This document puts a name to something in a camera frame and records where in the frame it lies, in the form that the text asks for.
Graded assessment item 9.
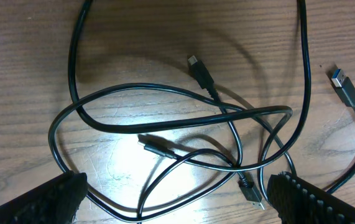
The black usb cable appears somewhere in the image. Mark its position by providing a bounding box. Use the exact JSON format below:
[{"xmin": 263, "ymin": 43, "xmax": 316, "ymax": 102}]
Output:
[{"xmin": 67, "ymin": 0, "xmax": 355, "ymax": 195}]

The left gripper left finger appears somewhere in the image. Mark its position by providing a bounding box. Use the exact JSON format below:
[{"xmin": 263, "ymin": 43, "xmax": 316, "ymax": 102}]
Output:
[{"xmin": 0, "ymin": 171, "xmax": 88, "ymax": 224}]

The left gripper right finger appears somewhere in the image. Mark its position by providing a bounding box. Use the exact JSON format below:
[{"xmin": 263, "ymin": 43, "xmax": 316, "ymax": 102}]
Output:
[{"xmin": 267, "ymin": 172, "xmax": 355, "ymax": 224}]

